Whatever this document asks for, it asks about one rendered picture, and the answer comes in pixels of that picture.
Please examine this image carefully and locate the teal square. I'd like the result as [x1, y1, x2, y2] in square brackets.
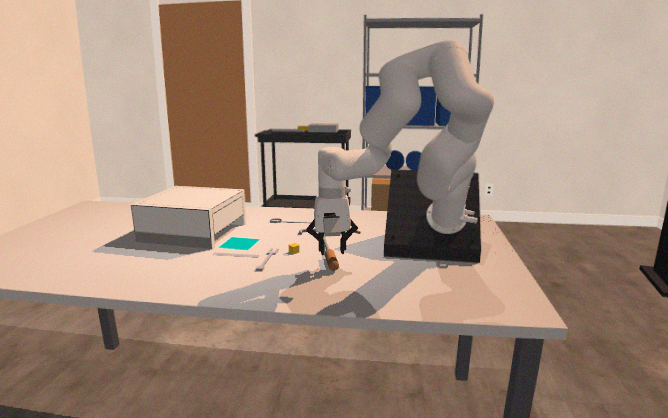
[218, 237, 260, 250]

